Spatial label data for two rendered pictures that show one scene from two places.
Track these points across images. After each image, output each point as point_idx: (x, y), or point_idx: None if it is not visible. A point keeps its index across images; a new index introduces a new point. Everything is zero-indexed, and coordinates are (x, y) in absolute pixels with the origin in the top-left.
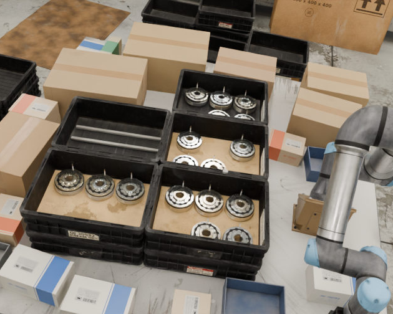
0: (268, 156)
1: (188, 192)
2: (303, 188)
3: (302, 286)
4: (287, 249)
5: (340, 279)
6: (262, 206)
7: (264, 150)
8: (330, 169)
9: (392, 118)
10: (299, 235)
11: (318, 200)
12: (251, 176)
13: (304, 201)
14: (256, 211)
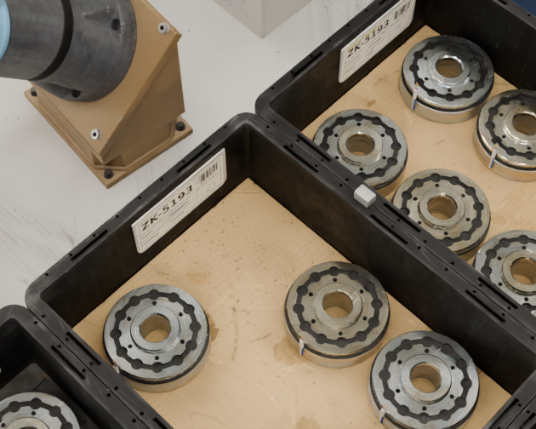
0: (163, 174)
1: (487, 273)
2: (19, 216)
3: (304, 19)
4: (253, 100)
5: None
6: (316, 89)
7: (147, 207)
8: (50, 7)
9: None
10: (186, 110)
11: (140, 21)
12: (290, 141)
13: (163, 64)
14: (311, 133)
